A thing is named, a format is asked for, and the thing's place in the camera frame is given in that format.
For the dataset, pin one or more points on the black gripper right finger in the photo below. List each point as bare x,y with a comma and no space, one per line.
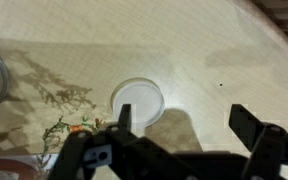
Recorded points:
245,125

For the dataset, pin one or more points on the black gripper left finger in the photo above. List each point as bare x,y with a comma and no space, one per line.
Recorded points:
125,117

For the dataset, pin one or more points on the dried twig with berries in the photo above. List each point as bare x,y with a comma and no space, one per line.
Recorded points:
52,136

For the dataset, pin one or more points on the potted green plant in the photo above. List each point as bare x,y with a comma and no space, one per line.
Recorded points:
18,169

